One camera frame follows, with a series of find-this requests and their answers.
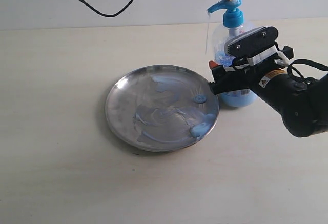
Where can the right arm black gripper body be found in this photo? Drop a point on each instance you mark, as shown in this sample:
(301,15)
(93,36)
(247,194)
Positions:
(265,80)

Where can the blue pump soap bottle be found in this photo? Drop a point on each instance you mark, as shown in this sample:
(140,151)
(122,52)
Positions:
(232,26)

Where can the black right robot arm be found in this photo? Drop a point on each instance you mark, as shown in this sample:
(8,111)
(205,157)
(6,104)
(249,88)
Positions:
(302,103)

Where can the round stainless steel plate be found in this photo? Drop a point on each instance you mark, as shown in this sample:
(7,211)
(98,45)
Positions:
(161,108)

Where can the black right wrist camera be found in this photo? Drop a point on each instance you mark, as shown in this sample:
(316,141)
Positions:
(257,45)

